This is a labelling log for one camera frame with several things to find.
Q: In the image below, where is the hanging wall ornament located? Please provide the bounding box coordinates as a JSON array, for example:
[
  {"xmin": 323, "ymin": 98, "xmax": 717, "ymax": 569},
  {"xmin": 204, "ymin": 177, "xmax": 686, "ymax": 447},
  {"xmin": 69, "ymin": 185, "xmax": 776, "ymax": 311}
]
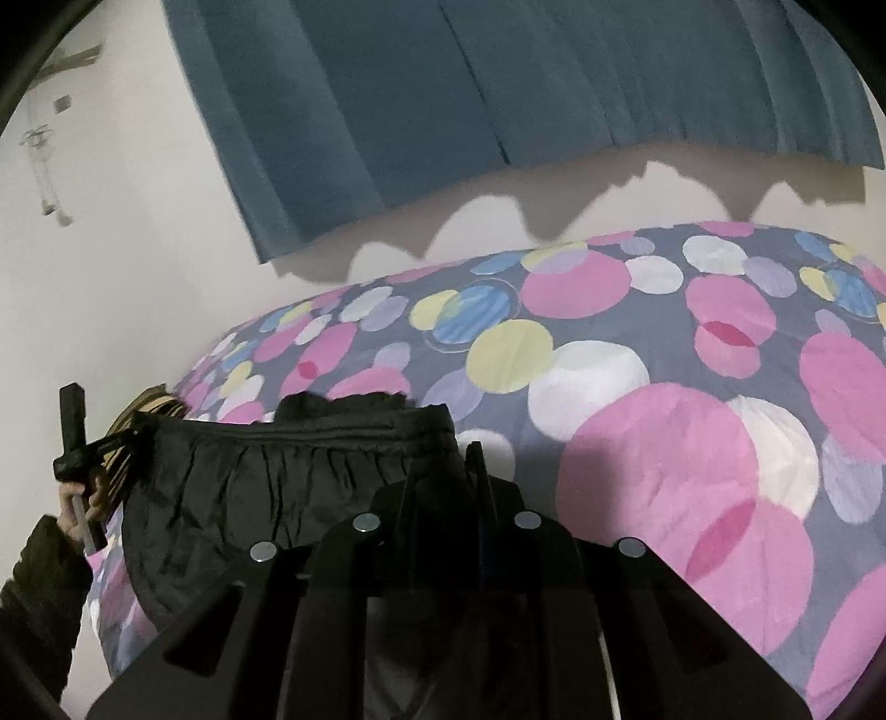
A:
[{"xmin": 19, "ymin": 123, "xmax": 74, "ymax": 226}]

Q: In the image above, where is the black jacket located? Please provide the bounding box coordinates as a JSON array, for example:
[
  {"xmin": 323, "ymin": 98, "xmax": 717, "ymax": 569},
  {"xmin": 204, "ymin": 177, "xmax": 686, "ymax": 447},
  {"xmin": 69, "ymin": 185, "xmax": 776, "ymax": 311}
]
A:
[{"xmin": 121, "ymin": 391, "xmax": 603, "ymax": 720}]

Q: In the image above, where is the ceiling fan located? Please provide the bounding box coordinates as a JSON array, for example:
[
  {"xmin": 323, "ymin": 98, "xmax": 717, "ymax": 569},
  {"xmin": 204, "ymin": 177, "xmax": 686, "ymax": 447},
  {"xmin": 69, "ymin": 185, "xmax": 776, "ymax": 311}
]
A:
[{"xmin": 33, "ymin": 43, "xmax": 105, "ymax": 79}]

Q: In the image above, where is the circle-patterned bed sheet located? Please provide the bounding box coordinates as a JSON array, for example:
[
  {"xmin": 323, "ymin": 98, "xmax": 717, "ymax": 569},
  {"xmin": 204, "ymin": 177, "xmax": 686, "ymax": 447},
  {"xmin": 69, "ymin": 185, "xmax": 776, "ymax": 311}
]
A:
[{"xmin": 86, "ymin": 220, "xmax": 886, "ymax": 708}]

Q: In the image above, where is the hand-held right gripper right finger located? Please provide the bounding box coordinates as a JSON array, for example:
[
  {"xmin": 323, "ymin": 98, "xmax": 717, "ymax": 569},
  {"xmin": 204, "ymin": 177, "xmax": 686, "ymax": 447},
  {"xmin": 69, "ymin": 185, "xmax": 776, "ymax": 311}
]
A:
[{"xmin": 457, "ymin": 440, "xmax": 814, "ymax": 720}]

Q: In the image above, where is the person's left forearm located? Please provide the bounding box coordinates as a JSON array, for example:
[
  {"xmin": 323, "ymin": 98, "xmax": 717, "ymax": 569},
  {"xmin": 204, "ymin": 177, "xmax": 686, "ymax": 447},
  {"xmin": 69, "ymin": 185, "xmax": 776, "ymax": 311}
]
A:
[{"xmin": 0, "ymin": 513, "xmax": 94, "ymax": 700}]

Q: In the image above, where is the person's left hand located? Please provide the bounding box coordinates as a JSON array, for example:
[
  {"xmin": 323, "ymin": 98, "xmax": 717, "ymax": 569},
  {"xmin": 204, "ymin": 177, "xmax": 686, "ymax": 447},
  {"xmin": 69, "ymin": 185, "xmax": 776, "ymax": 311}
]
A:
[{"xmin": 56, "ymin": 477, "xmax": 110, "ymax": 549}]

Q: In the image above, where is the blue curtain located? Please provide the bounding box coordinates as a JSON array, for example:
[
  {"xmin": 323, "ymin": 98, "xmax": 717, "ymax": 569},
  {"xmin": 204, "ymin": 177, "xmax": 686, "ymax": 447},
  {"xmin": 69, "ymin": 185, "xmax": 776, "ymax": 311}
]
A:
[{"xmin": 161, "ymin": 0, "xmax": 886, "ymax": 265}]

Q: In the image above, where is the striped black and gold pillow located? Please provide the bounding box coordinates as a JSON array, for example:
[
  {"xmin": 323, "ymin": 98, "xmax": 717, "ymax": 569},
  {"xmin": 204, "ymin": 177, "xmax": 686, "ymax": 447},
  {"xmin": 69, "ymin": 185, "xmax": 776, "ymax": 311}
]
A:
[{"xmin": 111, "ymin": 384, "xmax": 188, "ymax": 434}]

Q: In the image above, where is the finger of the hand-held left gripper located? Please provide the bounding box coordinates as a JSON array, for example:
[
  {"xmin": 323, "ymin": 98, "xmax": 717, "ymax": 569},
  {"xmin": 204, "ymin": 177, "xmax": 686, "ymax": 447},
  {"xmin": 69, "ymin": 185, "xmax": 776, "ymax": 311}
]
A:
[
  {"xmin": 59, "ymin": 384, "xmax": 89, "ymax": 461},
  {"xmin": 73, "ymin": 428, "xmax": 145, "ymax": 479}
]

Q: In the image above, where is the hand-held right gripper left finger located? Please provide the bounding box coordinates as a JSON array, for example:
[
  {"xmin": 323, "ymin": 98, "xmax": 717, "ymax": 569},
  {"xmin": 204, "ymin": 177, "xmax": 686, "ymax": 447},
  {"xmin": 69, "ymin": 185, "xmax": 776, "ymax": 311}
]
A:
[{"xmin": 86, "ymin": 450, "xmax": 461, "ymax": 720}]

